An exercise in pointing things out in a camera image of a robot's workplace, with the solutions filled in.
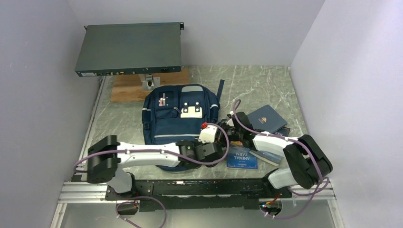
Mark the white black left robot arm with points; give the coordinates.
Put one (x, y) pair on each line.
(108, 158)

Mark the Animal Farm book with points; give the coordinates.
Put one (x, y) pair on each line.
(240, 157)

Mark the navy blue notebook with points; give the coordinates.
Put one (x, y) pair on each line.
(267, 119)

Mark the navy blue student backpack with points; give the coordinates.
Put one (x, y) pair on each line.
(187, 108)

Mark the aluminium extrusion rail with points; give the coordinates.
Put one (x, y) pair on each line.
(82, 192)

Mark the grey metal stand bracket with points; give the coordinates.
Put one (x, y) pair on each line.
(149, 82)

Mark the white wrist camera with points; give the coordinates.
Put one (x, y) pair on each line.
(230, 121)
(208, 133)

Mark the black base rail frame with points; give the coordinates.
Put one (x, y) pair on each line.
(205, 193)

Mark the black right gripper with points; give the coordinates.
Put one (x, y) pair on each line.
(224, 125)

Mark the aluminium side rail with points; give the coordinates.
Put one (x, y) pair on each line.
(94, 116)

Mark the wooden board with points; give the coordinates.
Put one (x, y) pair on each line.
(129, 88)

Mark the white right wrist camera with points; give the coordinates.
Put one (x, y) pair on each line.
(230, 121)

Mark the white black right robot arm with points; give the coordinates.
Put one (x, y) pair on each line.
(307, 165)

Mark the Nineteen Eighty-Four book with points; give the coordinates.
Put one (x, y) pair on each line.
(267, 154)

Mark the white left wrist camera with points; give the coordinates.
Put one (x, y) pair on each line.
(208, 133)

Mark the grey rack server box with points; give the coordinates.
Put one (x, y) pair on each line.
(125, 49)

